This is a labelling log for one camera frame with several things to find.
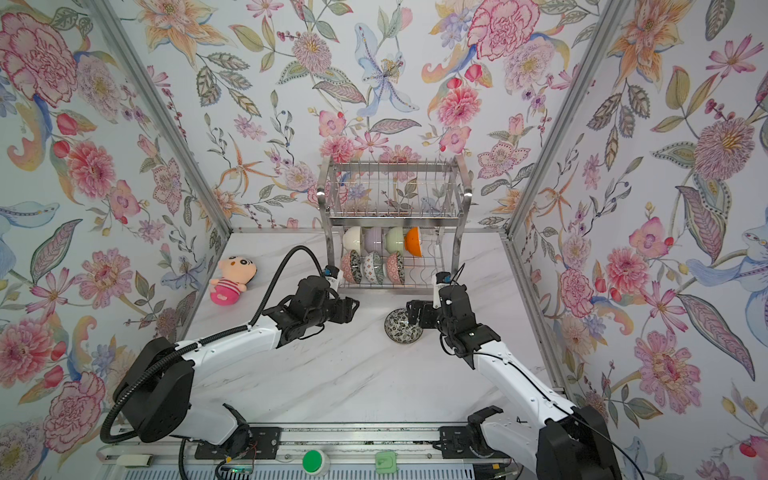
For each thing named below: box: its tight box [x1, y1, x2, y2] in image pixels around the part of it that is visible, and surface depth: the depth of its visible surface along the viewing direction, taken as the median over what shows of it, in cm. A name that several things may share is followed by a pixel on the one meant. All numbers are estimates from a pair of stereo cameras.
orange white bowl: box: [404, 226, 422, 257], surface depth 106 cm
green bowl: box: [385, 226, 404, 256], surface depth 105 cm
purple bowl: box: [364, 227, 382, 253], surface depth 105 cm
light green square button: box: [375, 451, 397, 474], surface depth 72 cm
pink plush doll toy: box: [209, 256, 257, 306], surface depth 102 cm
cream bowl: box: [343, 226, 361, 256], surface depth 104 cm
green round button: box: [302, 449, 323, 473], surface depth 65 cm
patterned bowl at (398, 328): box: [384, 308, 423, 344], surface depth 95 cm
